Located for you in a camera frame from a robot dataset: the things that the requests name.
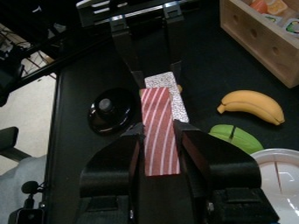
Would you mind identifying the green toy vegetable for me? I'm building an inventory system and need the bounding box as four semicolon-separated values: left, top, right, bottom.
208;123;265;155

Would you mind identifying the black pot lid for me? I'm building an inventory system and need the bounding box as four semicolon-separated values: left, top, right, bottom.
87;87;136;136

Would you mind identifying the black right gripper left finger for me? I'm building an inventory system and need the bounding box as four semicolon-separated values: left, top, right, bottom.
73;122;145;224

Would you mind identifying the yellow toy banana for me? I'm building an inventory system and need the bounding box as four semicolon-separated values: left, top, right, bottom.
216;89;285;126

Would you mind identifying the white green toy card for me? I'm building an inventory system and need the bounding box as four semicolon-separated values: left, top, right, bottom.
283;17;299;37

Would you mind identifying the black office chair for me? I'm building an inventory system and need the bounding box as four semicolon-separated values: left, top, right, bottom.
0;126;33;164

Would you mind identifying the white plastic plate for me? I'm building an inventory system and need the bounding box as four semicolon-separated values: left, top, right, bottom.
248;148;299;224

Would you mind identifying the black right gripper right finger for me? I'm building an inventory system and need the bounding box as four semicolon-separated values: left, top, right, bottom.
172;119;280;224

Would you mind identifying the grey cloth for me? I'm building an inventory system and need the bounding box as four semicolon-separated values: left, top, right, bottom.
0;154;48;224

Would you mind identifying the black metal frame rail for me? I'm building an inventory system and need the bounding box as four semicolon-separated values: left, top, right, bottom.
14;27;115;86

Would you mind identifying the red white-striped toy salmon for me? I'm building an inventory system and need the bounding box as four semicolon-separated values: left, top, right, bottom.
139;71;191;177

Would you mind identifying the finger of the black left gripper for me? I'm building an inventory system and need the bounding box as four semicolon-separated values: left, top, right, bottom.
163;2;185;86
108;15;147;88

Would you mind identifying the wooden box with holes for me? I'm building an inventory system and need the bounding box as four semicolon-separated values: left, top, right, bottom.
219;0;299;89

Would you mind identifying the yellow orange toy food piece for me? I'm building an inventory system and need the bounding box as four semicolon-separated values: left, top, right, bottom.
265;0;289;17

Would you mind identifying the black knob stand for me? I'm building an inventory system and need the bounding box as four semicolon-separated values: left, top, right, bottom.
21;180;41;209

